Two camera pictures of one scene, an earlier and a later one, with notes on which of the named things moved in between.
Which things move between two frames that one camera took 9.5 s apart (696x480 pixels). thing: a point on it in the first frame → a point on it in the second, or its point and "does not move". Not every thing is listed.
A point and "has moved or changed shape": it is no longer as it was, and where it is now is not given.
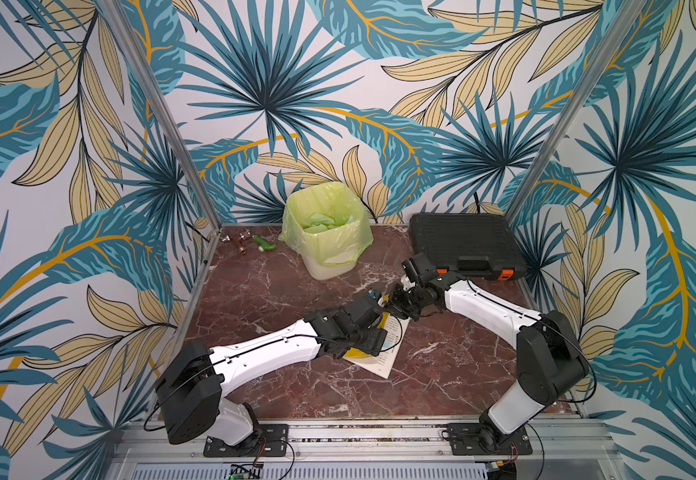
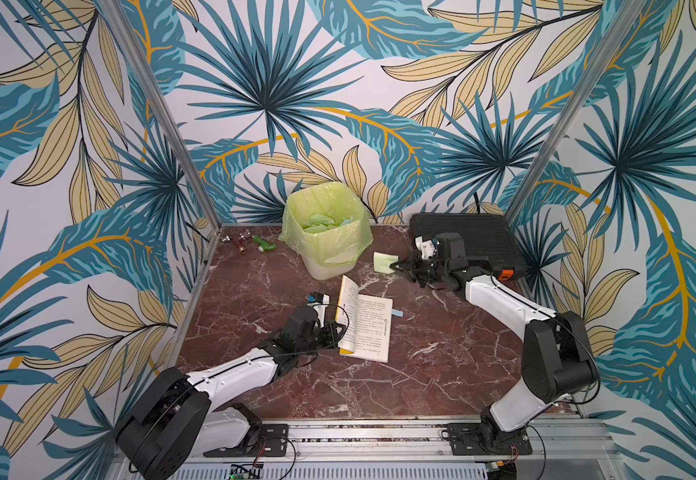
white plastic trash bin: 326,271 does not move
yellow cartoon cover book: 382,364 has moved or changed shape
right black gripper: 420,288 → 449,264
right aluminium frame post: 574,112 does not move
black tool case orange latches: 478,245 does not move
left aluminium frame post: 119,19 does not move
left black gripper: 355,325 → 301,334
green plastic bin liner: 326,222 does not move
